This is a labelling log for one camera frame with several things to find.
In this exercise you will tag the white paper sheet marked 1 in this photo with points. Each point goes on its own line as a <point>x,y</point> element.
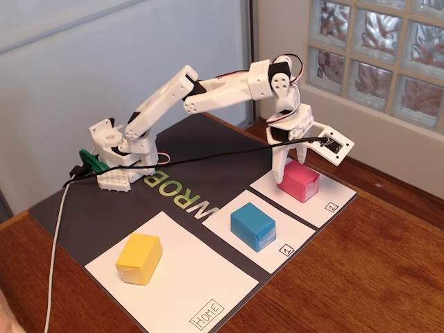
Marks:
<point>291,229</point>

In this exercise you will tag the glass block window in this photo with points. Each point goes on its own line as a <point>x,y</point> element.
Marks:
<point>374,52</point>

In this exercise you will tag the white paper sheet marked 2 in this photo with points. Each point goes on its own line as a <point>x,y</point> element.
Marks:
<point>329,194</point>

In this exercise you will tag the white paper sheet marked home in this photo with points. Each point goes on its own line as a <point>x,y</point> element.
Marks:
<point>194,270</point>

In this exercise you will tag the blue paper box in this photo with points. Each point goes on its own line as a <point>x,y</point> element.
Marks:
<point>249,222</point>

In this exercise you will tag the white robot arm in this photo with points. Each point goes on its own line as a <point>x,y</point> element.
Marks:
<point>166,97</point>

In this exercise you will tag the yellow paper box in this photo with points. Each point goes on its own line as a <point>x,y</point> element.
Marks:
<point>138,253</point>

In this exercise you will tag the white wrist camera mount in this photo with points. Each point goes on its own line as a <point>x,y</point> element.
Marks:
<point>343,147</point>

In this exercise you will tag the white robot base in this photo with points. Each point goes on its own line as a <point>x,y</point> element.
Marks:
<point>114,180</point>

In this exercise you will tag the dark grey printed mat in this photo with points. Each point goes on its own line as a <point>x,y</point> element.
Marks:
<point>104,215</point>

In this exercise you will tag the green clamp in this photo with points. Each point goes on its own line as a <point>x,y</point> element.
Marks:
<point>90,161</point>

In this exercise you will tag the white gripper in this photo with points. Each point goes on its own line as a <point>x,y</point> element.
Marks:
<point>285,139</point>

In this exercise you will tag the red paper box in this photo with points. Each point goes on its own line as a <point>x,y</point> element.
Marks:
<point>298,178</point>

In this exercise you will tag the person's hand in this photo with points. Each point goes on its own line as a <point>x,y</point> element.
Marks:
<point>5,319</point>

